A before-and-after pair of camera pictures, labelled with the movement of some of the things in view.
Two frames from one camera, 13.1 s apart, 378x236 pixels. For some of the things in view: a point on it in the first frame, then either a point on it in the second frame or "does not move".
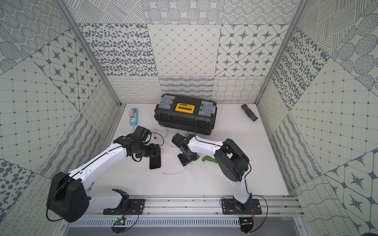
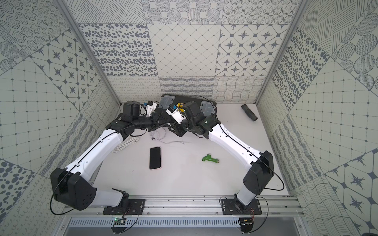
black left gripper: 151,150 → 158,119
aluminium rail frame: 200,206 does not move
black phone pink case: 155,162 does not move
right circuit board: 246,224 does not move
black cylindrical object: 249,112 does not move
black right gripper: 183,162 → 177,130
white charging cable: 171,145 → 162,141
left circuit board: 119,221 does not move
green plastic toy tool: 209,158 does not move
